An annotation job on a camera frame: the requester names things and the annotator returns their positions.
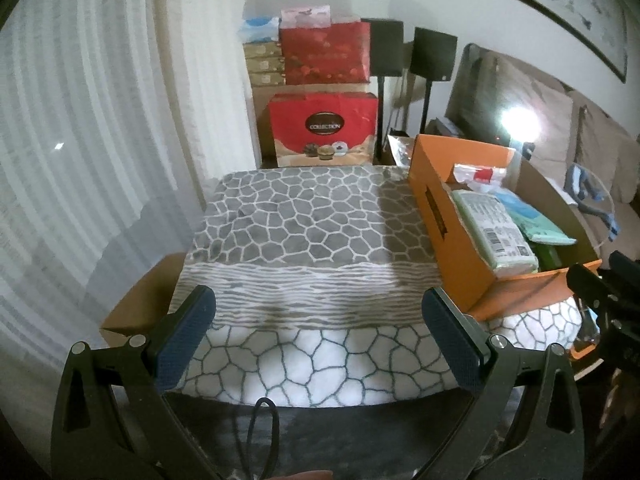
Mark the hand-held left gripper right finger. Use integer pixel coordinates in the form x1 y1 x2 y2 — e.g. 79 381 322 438
421 286 586 480

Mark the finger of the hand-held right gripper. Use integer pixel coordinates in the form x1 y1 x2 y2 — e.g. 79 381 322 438
606 251 640 286
567 262 621 316

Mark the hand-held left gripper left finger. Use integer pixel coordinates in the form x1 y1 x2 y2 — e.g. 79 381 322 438
50 284 221 480

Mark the green charging cable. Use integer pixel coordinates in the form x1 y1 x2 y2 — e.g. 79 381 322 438
537 245 563 271

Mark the teal dotted packet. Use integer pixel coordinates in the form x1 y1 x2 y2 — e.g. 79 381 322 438
517 215 578 247

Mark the green tissue pack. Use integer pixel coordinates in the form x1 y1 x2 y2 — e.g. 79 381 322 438
450 189 540 273

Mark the orange cardboard box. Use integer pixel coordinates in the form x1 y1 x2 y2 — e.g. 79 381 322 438
407 134 603 322

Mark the white face mask packet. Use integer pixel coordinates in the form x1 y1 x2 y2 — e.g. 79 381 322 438
447 162 538 216

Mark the person's left hand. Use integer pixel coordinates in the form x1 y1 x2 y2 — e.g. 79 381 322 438
279 455 334 480

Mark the brown cardboard box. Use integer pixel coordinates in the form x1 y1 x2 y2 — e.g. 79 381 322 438
99 252 187 346

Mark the blue handheld tool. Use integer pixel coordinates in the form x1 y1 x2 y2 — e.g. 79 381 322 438
565 162 621 246

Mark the brown sofa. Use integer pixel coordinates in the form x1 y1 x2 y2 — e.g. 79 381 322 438
445 42 640 261

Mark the brown sofa cushion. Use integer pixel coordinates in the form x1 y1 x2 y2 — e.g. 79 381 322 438
487 57 576 161
570 105 640 201

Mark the grey white patterned blanket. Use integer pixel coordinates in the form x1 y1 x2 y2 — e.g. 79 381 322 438
167 164 583 408

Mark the bright portable lamp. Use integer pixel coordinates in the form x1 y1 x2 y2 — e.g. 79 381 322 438
500 107 543 146

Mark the silver foil bag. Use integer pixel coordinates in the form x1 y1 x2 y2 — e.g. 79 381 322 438
387 132 418 166

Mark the dark wooden stand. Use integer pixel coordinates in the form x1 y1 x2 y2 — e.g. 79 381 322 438
432 116 468 137

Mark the white sheer curtain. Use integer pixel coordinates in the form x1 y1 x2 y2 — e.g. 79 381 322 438
0 0 261 411

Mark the black speaker stand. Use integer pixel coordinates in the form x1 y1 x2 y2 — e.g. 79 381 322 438
377 75 387 163
422 80 435 131

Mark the red chocolate gift bag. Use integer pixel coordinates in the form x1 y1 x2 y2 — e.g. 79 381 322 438
267 92 379 167

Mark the gold flat box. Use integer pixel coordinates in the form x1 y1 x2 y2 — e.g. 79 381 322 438
248 70 287 86
243 40 284 57

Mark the black speaker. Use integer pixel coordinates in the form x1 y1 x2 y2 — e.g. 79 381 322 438
368 18 405 77
409 26 458 82

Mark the stack of brown boxes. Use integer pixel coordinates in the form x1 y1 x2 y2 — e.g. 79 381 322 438
245 55 286 72

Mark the red floral gift box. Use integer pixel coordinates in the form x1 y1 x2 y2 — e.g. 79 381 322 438
278 21 372 86

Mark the blue white tissue pack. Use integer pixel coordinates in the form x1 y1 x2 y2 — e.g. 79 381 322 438
239 16 281 41

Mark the pink tissue pack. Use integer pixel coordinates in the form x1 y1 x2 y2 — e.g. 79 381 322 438
280 5 332 28

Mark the black cable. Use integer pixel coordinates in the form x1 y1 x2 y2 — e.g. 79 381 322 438
247 397 280 480

